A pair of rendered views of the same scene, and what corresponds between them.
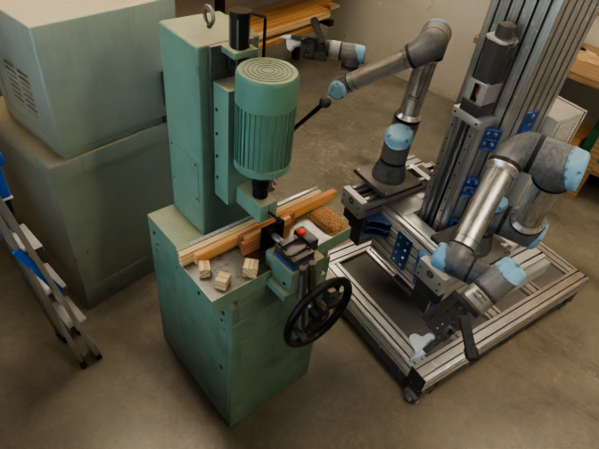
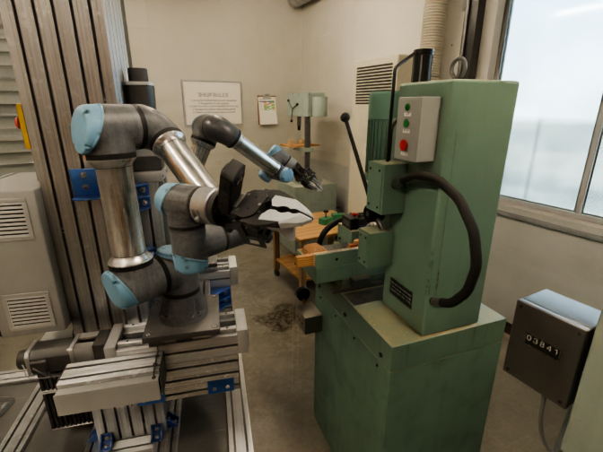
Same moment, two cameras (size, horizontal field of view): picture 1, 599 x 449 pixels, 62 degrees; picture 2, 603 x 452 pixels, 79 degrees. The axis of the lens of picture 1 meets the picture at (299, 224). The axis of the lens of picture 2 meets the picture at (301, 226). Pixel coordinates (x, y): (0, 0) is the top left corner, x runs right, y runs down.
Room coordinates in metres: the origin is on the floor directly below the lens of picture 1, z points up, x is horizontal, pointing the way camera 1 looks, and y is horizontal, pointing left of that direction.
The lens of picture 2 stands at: (2.62, 0.41, 1.46)
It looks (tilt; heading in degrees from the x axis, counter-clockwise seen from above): 18 degrees down; 205
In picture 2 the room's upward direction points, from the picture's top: straight up
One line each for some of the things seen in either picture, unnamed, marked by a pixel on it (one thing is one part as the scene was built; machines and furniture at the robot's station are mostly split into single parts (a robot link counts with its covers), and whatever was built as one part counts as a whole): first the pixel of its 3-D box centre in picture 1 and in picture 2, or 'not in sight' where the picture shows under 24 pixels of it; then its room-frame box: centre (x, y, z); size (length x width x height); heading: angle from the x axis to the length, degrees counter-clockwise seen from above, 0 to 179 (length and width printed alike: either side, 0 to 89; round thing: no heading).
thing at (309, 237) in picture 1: (298, 247); (357, 219); (1.14, -0.01, 0.99); 0.13 x 0.11 x 0.06; 135
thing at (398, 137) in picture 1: (397, 142); (176, 267); (1.85, -0.37, 0.98); 0.13 x 0.12 x 0.14; 165
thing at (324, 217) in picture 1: (327, 216); (315, 249); (1.39, -0.10, 0.92); 0.14 x 0.09 x 0.04; 45
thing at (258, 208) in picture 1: (256, 202); not in sight; (1.28, 0.15, 1.03); 0.14 x 0.07 x 0.09; 45
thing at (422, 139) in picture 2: not in sight; (415, 129); (1.59, 0.27, 1.40); 0.10 x 0.06 x 0.16; 45
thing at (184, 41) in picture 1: (210, 131); (441, 209); (1.47, 0.35, 1.16); 0.22 x 0.22 x 0.72; 45
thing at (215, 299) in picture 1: (277, 257); (367, 250); (1.20, 0.06, 0.87); 0.61 x 0.30 x 0.06; 135
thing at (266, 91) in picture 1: (265, 120); (391, 137); (1.27, 0.14, 1.35); 0.18 x 0.18 x 0.31
